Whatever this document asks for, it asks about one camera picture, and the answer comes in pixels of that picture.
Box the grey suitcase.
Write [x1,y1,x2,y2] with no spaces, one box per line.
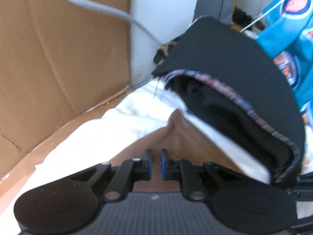
[194,0,234,25]

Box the black storage bag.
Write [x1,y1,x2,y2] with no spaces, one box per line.
[152,17,306,188]

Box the grey cable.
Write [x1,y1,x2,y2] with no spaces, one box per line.
[40,0,164,46]

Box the brown t-shirt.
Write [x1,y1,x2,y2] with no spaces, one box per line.
[110,110,244,193]

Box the white bear print bedsheet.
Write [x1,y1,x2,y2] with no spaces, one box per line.
[1,80,270,234]

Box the blue printed bag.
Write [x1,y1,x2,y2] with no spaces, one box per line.
[256,0,312,126]

